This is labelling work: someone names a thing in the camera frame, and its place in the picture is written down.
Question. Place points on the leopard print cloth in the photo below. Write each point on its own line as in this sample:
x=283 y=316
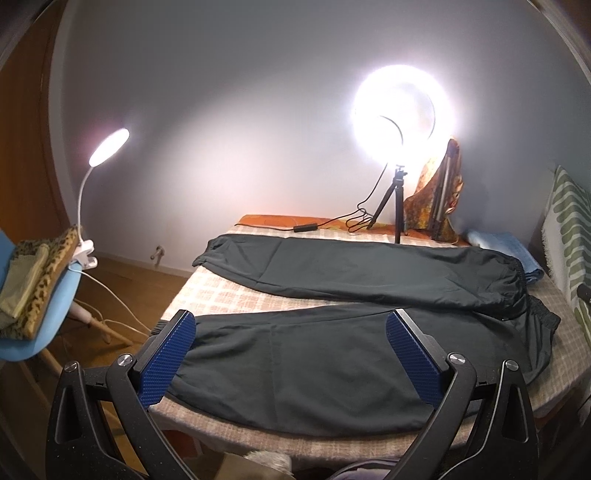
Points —
x=61 y=250

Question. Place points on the blue plastic chair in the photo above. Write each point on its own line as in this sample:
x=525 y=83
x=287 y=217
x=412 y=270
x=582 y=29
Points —
x=61 y=305

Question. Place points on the orange patterned fabric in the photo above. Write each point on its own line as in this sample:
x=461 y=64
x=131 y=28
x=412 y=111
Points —
x=437 y=196

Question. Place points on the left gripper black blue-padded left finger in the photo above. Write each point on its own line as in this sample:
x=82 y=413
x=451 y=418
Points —
x=80 y=444

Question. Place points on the folded blue towel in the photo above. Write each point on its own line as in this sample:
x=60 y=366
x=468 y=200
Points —
x=508 y=244

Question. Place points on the white ring light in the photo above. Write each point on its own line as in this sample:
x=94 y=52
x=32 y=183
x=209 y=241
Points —
x=402 y=115

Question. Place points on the olive folded cloth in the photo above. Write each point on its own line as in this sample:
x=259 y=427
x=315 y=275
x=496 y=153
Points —
x=24 y=272

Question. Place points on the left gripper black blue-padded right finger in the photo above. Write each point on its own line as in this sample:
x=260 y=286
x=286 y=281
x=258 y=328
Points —
x=503 y=441

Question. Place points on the black tripod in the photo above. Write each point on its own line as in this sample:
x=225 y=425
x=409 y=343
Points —
x=395 y=190

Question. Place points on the dark green pants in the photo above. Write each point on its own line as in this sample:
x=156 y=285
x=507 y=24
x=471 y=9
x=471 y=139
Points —
x=329 y=370

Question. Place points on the white clip desk lamp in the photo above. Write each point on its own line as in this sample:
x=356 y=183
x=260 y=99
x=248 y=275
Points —
x=108 y=147

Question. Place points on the green striped white pillow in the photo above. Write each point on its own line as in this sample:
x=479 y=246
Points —
x=566 y=241

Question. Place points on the checkered beige bed cover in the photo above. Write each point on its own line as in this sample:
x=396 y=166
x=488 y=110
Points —
x=205 y=293

